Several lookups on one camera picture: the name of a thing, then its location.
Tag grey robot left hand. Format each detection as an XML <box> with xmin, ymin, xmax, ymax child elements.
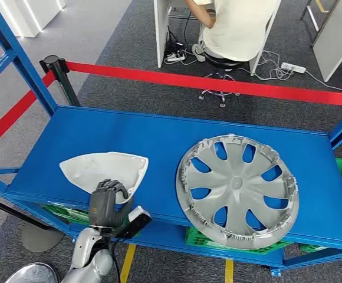
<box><xmin>88</xmin><ymin>179</ymin><xmax>134</xmax><ymax>230</ymax></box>

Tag white plastic car body part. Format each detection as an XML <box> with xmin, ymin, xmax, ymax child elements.
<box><xmin>59</xmin><ymin>152</ymin><xmax>149</xmax><ymax>205</ymax></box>

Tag blue metal shelf rack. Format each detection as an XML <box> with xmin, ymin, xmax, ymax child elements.
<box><xmin>0</xmin><ymin>0</ymin><xmax>342</xmax><ymax>279</ymax></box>

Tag thin black pole stand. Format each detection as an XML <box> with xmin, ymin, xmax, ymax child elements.
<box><xmin>0</xmin><ymin>194</ymin><xmax>65</xmax><ymax>254</ymax></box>

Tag red barrier belt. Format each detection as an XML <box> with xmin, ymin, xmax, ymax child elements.
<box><xmin>66</xmin><ymin>61</ymin><xmax>342</xmax><ymax>108</ymax></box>
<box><xmin>0</xmin><ymin>71</ymin><xmax>56</xmax><ymax>156</ymax></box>

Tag white power strip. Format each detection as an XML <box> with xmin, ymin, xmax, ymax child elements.
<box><xmin>281</xmin><ymin>62</ymin><xmax>306</xmax><ymax>74</ymax></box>
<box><xmin>165</xmin><ymin>52</ymin><xmax>186</xmax><ymax>64</ymax></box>

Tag silver wheel hubcap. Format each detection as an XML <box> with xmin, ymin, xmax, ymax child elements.
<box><xmin>175</xmin><ymin>134</ymin><xmax>300</xmax><ymax>251</ymax></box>

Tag black round stool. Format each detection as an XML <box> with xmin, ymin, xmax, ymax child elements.
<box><xmin>199</xmin><ymin>52</ymin><xmax>242</xmax><ymax>108</ymax></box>

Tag white display block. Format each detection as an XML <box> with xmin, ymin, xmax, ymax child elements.
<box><xmin>0</xmin><ymin>0</ymin><xmax>67</xmax><ymax>39</ymax></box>

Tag person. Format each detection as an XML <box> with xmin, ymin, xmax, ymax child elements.
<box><xmin>184</xmin><ymin>0</ymin><xmax>282</xmax><ymax>63</ymax></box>

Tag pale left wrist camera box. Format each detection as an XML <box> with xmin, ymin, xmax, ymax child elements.
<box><xmin>120</xmin><ymin>206</ymin><xmax>153</xmax><ymax>240</ymax></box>

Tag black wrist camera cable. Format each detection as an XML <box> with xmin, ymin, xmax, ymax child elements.
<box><xmin>111</xmin><ymin>241</ymin><xmax>122</xmax><ymax>283</ymax></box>

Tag black barrier stanchion post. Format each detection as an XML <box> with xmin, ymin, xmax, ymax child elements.
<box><xmin>39</xmin><ymin>55</ymin><xmax>81</xmax><ymax>107</ymax></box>

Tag tangled white cables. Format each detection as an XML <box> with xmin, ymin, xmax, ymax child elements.
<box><xmin>239</xmin><ymin>50</ymin><xmax>294</xmax><ymax>81</ymax></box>

